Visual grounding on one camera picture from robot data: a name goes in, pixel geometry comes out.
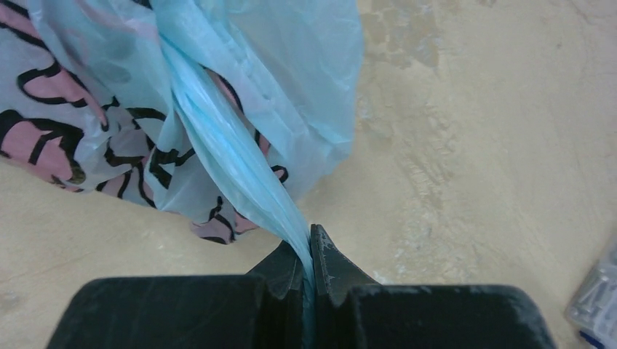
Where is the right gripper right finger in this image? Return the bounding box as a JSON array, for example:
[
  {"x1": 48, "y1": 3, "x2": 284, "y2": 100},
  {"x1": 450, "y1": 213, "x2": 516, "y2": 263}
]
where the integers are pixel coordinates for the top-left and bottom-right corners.
[{"x1": 311, "y1": 225, "x2": 555, "y2": 348}]

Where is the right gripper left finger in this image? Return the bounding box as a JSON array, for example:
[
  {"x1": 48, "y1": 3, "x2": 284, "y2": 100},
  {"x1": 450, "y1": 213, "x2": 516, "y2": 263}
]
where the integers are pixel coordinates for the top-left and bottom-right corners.
[{"x1": 48, "y1": 243, "x2": 303, "y2": 348}]

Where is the light blue printed plastic bag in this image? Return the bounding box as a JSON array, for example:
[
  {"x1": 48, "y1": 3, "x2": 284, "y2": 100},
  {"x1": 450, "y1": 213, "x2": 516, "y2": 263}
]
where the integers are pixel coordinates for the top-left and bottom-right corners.
[{"x1": 1, "y1": 1, "x2": 364, "y2": 348}]

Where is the clear screw box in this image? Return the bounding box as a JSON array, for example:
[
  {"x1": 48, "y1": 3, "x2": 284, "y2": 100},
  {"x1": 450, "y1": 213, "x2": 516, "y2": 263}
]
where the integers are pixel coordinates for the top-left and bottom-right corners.
[{"x1": 566, "y1": 238, "x2": 616, "y2": 349}]

